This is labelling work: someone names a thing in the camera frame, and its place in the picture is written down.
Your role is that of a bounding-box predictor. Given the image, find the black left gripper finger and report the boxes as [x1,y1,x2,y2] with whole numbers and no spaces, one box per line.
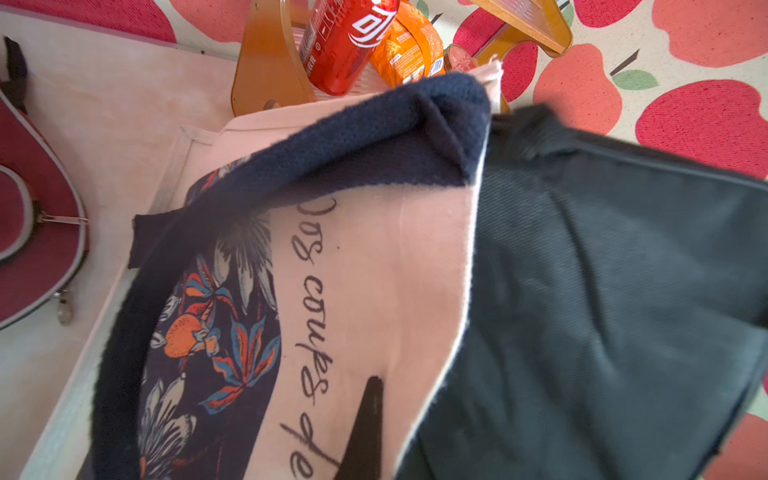
[335,376,384,480]

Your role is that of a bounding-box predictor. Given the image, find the white canvas tote bag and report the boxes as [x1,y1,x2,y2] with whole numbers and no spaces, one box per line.
[17,59,505,480]

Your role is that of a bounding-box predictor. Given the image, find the maroon paddle case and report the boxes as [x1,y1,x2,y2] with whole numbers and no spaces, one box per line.
[0,35,91,331]

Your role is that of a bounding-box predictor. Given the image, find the orange snack bag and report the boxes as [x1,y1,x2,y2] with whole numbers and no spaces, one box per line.
[369,1,446,87]

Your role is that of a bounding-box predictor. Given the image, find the wooden two-tier shelf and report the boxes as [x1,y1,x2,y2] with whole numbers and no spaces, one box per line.
[231,0,573,116]

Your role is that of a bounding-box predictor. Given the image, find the red lidded round tin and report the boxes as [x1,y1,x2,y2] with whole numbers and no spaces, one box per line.
[444,44,478,73]

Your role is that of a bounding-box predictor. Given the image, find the red soda can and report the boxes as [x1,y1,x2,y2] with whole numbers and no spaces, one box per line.
[299,0,400,96]

